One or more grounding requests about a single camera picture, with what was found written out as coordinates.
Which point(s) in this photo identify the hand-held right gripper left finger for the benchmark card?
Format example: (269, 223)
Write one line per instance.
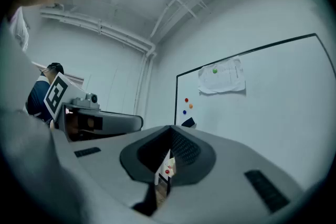
(105, 165)

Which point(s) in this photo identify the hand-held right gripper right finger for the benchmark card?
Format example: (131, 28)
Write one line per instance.
(231, 165)

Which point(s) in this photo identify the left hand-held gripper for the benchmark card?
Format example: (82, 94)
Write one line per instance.
(59, 91)

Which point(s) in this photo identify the black-framed whiteboard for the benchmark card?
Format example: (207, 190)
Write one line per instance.
(275, 102)

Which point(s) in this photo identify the white sheet of paper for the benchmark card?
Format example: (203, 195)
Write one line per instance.
(223, 77)

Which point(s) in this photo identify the black whiteboard eraser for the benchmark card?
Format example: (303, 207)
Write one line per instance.
(189, 122)

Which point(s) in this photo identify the white wall pipes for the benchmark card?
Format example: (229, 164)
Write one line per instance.
(105, 30)

